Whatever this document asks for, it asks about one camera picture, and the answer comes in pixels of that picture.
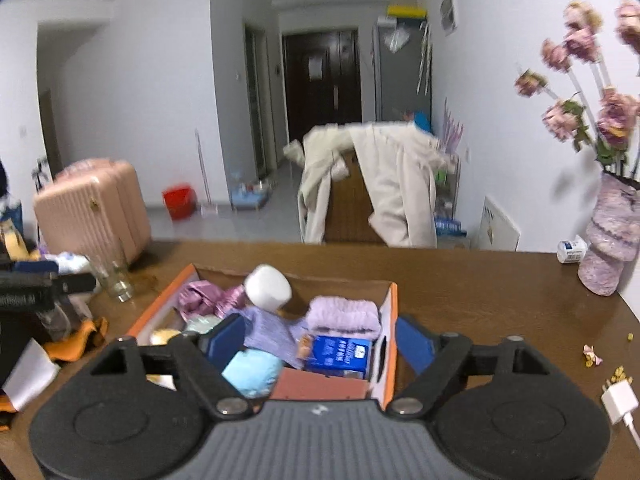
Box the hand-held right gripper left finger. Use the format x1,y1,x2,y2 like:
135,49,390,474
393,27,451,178
75,312,253,418

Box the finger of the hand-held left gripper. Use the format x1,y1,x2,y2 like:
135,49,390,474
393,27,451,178
52,273,97,295
10,260,60,275

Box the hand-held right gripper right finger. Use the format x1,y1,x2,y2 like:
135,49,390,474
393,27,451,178
389,315,566,418

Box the light blue plush toy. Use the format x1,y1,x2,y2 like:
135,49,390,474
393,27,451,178
221,349,284,399

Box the purple microfiber cloth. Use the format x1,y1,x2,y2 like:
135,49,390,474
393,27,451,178
242,307,309,367

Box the purple satin scrunchie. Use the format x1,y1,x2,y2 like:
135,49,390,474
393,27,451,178
177,281,248,323

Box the white wedge sponge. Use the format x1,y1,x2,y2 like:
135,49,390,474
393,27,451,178
244,265,292,311

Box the lavender fluffy towel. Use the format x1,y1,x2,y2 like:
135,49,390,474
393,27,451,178
305,296,382,342

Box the blue small carton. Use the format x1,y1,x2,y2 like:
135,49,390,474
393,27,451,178
304,335,374,380

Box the orange cardboard box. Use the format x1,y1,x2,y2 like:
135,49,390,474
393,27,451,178
125,262,399,411

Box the pink striped sponge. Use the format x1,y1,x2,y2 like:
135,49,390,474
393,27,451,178
270,367,372,401

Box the blue white wipes pack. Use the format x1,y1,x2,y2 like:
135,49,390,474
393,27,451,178
50,252,92,274

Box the clear drinking glass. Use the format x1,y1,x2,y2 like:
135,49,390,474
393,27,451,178
87,252,135,302

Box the orange cloth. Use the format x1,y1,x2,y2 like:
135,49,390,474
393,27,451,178
42,317,109,362

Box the pink suitcase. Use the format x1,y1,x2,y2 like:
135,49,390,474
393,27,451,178
32,158,152,266

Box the white paper sheet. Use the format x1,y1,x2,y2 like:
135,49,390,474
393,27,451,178
2,340,61,412

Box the blue packet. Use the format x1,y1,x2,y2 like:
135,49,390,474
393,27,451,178
435,217,467,237

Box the red bucket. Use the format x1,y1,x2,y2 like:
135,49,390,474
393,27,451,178
162,185,196,220

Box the white flat board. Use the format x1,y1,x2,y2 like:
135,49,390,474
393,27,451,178
480,196,521,252

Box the wooden chair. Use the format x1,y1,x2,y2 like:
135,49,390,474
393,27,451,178
325,155,392,247

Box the beige coat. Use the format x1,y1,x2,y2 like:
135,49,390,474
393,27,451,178
283,121,451,249

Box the low blue shelf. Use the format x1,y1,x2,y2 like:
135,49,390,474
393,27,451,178
230,172,274,211

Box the white mop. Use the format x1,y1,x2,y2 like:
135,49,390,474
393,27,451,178
194,129,219,216

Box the white charger plug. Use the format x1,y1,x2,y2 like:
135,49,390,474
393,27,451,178
601,382,640,424

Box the purple textured vase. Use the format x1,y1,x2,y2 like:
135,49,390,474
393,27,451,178
577,172,640,297

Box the dark entrance door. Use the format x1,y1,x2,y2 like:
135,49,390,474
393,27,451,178
281,30,361,144

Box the grey refrigerator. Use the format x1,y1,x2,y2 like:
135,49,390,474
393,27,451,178
376,17,433,123

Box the white folded umbrella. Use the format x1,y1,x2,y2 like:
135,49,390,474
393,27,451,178
416,22,432,95

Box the dried pink roses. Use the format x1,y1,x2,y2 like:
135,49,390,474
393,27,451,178
515,0,640,172

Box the wall electrical panel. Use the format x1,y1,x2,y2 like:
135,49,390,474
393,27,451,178
440,0,459,36

